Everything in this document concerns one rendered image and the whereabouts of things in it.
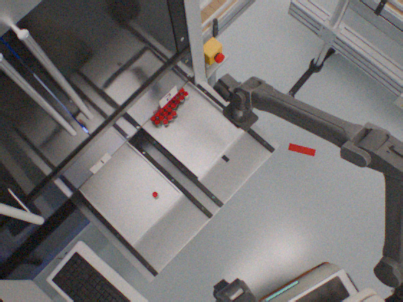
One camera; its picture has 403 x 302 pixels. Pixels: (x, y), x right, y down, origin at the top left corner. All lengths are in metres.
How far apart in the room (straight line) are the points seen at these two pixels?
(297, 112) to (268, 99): 0.09
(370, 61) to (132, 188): 1.32
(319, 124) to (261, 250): 1.48
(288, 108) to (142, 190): 0.72
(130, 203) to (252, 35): 1.61
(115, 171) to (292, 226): 1.20
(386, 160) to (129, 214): 0.96
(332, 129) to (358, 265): 1.58
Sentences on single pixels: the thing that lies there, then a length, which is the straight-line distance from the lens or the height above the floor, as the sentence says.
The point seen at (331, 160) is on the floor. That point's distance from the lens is 2.62.
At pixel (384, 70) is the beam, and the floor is 0.55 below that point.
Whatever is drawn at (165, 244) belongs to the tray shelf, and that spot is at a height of 0.88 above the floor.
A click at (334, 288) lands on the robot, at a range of 1.46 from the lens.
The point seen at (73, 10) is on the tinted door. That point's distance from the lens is 0.96.
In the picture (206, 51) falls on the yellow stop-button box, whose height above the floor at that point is 1.03.
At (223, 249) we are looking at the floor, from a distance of 2.46.
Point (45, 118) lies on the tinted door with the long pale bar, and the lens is 1.14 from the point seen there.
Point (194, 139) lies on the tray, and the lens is 1.65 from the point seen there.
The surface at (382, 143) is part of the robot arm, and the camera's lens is 1.04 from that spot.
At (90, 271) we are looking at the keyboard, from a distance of 1.69.
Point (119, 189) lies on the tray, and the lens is 1.65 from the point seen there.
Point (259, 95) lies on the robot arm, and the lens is 1.16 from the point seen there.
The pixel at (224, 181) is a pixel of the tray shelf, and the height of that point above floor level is 0.88.
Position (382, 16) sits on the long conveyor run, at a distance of 2.00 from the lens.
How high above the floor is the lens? 2.45
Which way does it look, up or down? 74 degrees down
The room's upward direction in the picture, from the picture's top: 12 degrees counter-clockwise
